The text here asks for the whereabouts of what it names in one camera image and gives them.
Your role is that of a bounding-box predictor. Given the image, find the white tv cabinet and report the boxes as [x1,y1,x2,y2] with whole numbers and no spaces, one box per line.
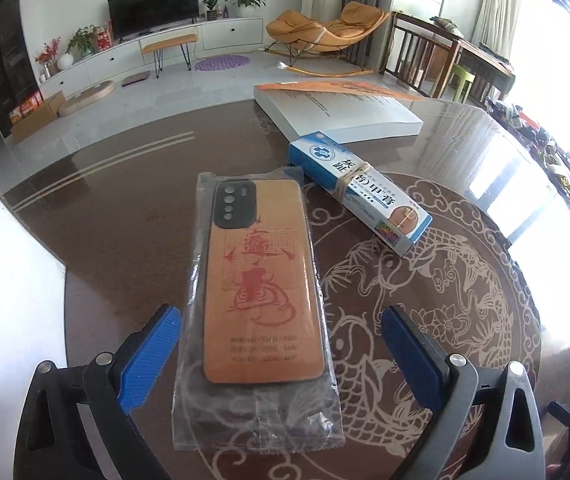
[40,16,266,96]

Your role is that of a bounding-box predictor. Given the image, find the red flower arrangement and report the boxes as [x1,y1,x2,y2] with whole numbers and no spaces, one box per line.
[35,36,62,76]

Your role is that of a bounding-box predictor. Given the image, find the green potted plant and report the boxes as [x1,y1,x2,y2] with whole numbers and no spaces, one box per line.
[67,26,96,58]

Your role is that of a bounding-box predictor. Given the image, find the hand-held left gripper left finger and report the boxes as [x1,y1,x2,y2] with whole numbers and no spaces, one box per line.
[12,302,183,480]

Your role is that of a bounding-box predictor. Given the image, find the red gift packages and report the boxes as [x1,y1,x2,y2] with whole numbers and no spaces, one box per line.
[92,22,113,52]

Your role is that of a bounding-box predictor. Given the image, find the purple round rug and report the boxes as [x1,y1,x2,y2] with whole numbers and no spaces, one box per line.
[194,55,251,73]

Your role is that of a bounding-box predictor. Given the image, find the dark wooden desk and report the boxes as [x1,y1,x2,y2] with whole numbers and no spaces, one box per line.
[382,10,516,106]

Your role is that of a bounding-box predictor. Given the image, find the orange rocking chair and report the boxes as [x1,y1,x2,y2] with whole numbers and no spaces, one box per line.
[263,1,390,77]

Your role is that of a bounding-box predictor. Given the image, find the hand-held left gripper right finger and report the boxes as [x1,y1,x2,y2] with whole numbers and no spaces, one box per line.
[381,304,546,480]

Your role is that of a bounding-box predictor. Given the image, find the black television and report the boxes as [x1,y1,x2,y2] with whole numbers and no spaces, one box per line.
[107,0,200,43]

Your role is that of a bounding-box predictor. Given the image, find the row of cluttered small items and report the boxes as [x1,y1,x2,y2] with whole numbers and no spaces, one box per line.
[485,95,570,261]

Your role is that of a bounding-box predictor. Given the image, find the round beige floor cushion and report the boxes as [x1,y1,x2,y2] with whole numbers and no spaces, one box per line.
[58,80,114,117]

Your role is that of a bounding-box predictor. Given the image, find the blue and white ointment box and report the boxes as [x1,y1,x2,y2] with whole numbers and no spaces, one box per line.
[287,130,433,259]

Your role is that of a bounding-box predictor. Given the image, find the wooden bench with metal legs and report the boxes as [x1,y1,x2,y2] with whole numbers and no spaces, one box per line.
[141,33,200,78]

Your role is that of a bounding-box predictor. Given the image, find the cardboard box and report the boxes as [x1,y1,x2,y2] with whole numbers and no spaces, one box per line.
[10,91,66,142]

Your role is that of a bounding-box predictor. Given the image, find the black display cabinet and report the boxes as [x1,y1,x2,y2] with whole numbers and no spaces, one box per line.
[0,0,46,138]

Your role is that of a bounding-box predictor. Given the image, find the orange phone case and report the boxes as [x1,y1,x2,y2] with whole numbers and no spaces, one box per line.
[171,165,343,451]

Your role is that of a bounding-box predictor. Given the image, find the green plastic stool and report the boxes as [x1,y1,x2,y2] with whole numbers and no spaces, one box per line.
[430,62,476,103]

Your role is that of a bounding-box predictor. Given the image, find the white curtain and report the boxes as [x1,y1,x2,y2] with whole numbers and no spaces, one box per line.
[470,0,541,46]

